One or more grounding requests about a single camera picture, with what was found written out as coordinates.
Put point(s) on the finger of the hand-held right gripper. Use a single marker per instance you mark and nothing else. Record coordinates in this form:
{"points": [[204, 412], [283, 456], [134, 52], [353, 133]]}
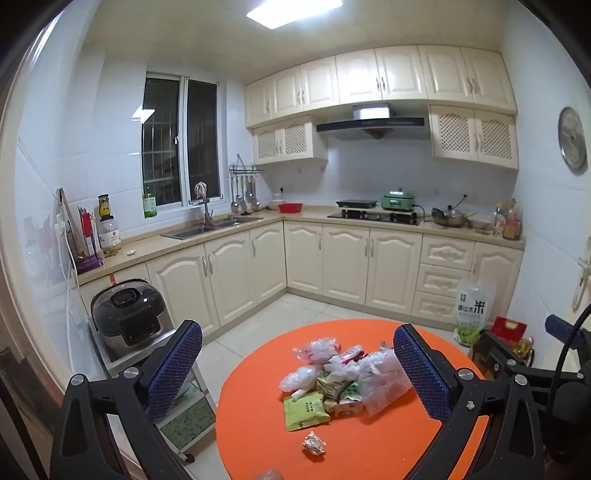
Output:
{"points": [[561, 330], [489, 353]]}

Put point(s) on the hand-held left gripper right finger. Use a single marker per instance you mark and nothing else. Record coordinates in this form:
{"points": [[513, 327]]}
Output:
{"points": [[422, 374]]}

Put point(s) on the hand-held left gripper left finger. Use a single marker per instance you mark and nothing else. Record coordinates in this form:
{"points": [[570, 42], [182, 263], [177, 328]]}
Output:
{"points": [[173, 364]]}

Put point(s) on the large clear plastic bag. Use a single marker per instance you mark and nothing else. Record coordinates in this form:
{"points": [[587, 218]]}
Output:
{"points": [[383, 378]]}

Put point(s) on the green checked plastic wrapper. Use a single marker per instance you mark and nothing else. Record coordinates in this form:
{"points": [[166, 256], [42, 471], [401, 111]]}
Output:
{"points": [[353, 396]]}

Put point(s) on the red print plastic bag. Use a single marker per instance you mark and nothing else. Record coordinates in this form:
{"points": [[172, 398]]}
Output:
{"points": [[318, 348]]}

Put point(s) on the green snack packet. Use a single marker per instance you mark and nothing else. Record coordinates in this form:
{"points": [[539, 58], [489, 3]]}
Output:
{"points": [[304, 410]]}

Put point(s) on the white plastic bag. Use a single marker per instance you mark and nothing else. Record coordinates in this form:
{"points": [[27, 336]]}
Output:
{"points": [[298, 376]]}

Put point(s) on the paper ball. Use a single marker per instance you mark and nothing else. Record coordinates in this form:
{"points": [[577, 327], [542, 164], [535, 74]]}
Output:
{"points": [[314, 444]]}

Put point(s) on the red gift box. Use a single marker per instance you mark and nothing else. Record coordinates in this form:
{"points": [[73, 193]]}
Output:
{"points": [[508, 328]]}

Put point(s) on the yellow oil jug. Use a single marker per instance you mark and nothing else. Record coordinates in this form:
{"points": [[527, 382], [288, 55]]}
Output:
{"points": [[524, 347]]}

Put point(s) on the white green rice bag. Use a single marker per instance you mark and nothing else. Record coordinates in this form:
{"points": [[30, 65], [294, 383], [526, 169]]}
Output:
{"points": [[473, 314]]}

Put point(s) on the step stool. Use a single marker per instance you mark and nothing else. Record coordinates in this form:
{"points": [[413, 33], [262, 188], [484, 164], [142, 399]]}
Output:
{"points": [[184, 415]]}

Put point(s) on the cream cabinet drawer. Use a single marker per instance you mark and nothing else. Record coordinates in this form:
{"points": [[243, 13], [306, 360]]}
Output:
{"points": [[443, 280], [436, 308], [447, 251]]}

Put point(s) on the black rice cooker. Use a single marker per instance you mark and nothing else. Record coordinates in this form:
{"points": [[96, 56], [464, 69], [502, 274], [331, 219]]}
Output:
{"points": [[129, 314]]}

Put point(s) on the white panel door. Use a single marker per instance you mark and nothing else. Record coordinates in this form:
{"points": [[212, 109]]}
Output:
{"points": [[585, 230]]}

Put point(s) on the cooking oil bottle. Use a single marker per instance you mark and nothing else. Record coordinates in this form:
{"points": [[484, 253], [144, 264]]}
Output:
{"points": [[511, 224], [498, 220]]}

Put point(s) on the shallow metal bowl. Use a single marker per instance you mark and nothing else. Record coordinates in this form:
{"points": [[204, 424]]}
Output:
{"points": [[480, 224]]}

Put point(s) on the cream lower kitchen cabinets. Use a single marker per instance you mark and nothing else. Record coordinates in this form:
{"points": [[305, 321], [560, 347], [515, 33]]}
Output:
{"points": [[346, 263]]}

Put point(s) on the purple board rack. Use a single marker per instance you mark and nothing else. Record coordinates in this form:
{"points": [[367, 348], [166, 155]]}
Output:
{"points": [[88, 251]]}

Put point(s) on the metal wok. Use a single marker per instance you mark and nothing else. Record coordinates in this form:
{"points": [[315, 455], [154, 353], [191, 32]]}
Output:
{"points": [[449, 218]]}

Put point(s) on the steel double sink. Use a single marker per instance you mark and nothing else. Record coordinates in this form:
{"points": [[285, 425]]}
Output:
{"points": [[212, 227]]}

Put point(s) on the large clear plastic jar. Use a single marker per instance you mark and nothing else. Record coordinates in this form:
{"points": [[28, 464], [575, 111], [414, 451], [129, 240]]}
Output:
{"points": [[110, 236]]}

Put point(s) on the metal faucet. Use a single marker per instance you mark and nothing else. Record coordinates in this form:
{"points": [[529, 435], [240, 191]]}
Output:
{"points": [[207, 213]]}

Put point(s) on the green bottle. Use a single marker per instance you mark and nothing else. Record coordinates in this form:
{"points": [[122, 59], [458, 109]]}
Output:
{"points": [[148, 204]]}

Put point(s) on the black gas stove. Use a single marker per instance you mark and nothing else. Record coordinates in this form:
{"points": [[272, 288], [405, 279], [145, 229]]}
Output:
{"points": [[374, 217]]}

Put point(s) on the yellow label bottle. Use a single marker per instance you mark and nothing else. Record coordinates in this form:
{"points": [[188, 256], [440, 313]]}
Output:
{"points": [[105, 207]]}

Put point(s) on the green electric pot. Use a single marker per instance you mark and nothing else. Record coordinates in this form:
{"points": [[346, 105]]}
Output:
{"points": [[398, 199]]}

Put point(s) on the pink dish cloth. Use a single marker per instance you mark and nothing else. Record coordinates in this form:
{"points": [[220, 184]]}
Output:
{"points": [[201, 190]]}

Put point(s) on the white power strip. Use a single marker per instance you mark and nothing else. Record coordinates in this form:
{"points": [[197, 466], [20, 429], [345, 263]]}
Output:
{"points": [[57, 226]]}

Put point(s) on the knife rack with utensils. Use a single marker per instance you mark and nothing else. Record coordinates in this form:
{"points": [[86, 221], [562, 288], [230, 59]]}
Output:
{"points": [[67, 217]]}

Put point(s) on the hanging metal utensils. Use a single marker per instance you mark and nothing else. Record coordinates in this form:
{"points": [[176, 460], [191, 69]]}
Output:
{"points": [[244, 196]]}

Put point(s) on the black induction cooker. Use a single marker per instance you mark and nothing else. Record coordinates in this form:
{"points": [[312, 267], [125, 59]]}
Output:
{"points": [[353, 203]]}

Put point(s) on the white bowl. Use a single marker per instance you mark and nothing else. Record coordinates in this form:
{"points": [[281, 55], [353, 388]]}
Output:
{"points": [[275, 204]]}

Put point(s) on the red plastic basin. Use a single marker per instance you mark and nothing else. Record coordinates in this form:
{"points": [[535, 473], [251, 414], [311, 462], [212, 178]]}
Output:
{"points": [[291, 207]]}

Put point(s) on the barred kitchen window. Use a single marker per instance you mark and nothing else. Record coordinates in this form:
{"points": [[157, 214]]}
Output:
{"points": [[180, 138]]}

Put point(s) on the square ceiling light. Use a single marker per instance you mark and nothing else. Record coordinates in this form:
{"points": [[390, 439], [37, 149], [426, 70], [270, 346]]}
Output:
{"points": [[294, 11]]}

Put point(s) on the round metal wall clock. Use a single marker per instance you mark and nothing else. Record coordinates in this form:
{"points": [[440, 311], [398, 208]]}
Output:
{"points": [[572, 138]]}

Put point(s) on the wall utensil rack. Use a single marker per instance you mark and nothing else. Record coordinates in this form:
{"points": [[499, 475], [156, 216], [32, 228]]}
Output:
{"points": [[244, 170]]}

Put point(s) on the cream upper wall cabinets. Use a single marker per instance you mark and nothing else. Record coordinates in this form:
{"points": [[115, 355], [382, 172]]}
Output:
{"points": [[383, 74]]}

